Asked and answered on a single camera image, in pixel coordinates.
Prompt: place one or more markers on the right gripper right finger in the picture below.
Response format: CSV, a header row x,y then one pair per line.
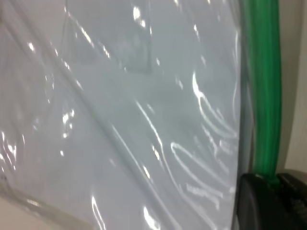
x,y
293,198

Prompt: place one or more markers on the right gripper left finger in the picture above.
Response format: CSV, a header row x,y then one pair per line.
x,y
256,206

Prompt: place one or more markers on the transparent zip bag green zipper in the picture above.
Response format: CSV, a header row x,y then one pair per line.
x,y
144,119

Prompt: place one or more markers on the clear plastic bag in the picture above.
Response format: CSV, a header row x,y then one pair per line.
x,y
120,107

